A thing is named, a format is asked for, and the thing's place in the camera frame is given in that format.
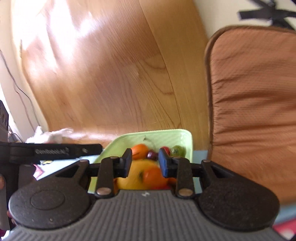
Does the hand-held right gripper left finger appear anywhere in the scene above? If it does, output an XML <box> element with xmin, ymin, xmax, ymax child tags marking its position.
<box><xmin>55</xmin><ymin>148</ymin><xmax>133</xmax><ymax>198</ymax></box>

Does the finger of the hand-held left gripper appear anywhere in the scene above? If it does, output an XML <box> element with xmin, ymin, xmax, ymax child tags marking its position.
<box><xmin>69</xmin><ymin>144</ymin><xmax>102</xmax><ymax>159</ymax></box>

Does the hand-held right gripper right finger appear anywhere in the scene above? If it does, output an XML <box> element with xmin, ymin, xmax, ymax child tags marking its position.
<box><xmin>158</xmin><ymin>148</ymin><xmax>234</xmax><ymax>198</ymax></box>

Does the large yellow orange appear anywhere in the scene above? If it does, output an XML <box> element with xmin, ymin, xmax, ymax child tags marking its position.
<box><xmin>117</xmin><ymin>160</ymin><xmax>162</xmax><ymax>191</ymax></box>

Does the tangerine with stem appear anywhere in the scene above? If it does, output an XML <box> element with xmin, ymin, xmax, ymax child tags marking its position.
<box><xmin>132</xmin><ymin>143</ymin><xmax>150</xmax><ymax>160</ymax></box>

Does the dark green tomato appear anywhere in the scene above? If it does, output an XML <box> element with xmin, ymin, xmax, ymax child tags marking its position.
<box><xmin>170</xmin><ymin>145</ymin><xmax>186</xmax><ymax>158</ymax></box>

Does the green plastic basket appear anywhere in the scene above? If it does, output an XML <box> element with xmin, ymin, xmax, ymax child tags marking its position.
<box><xmin>88</xmin><ymin>129</ymin><xmax>194</xmax><ymax>193</ymax></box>

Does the clear plastic bag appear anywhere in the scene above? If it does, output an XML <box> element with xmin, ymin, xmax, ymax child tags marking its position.
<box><xmin>25</xmin><ymin>126</ymin><xmax>75</xmax><ymax>144</ymax></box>

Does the dark box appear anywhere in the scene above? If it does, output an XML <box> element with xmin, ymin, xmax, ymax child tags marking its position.
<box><xmin>0</xmin><ymin>100</ymin><xmax>10</xmax><ymax>140</ymax></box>

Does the wood-pattern vinyl sheet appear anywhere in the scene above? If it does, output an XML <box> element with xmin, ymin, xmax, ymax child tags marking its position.
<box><xmin>10</xmin><ymin>0</ymin><xmax>210</xmax><ymax>151</ymax></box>

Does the brown seat cushion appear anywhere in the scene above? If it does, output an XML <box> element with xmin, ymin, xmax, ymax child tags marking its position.
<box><xmin>204</xmin><ymin>25</ymin><xmax>296</xmax><ymax>204</ymax></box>

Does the printed blanket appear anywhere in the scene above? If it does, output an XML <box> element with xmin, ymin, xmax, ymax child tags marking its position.
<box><xmin>32</xmin><ymin>150</ymin><xmax>296</xmax><ymax>241</ymax></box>

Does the black tape strip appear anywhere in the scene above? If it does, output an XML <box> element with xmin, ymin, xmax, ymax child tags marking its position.
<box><xmin>252</xmin><ymin>0</ymin><xmax>296</xmax><ymax>29</ymax></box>
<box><xmin>239</xmin><ymin>7</ymin><xmax>296</xmax><ymax>20</ymax></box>

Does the black cable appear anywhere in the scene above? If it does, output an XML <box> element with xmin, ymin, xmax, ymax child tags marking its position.
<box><xmin>0</xmin><ymin>49</ymin><xmax>48</xmax><ymax>133</ymax></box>

